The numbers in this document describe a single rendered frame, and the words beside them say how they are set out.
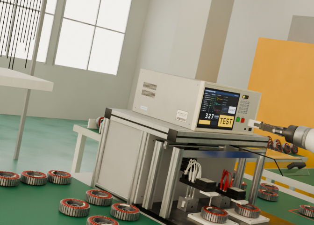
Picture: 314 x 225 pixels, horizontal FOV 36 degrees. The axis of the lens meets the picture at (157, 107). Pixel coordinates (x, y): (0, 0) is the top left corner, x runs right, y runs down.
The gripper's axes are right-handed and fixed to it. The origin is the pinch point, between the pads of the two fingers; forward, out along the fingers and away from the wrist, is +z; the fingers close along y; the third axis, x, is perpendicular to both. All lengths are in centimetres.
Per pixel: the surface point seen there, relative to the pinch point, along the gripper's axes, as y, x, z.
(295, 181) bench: 137, -44, 43
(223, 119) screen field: -10.9, -1.0, 9.5
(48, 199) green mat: -72, -44, 38
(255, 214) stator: 2.4, -37.8, -8.6
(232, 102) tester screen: -6.7, 7.2, 9.5
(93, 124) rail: 61, -40, 184
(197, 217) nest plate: -26.8, -40.1, -0.1
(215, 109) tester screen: -18.1, 3.1, 9.5
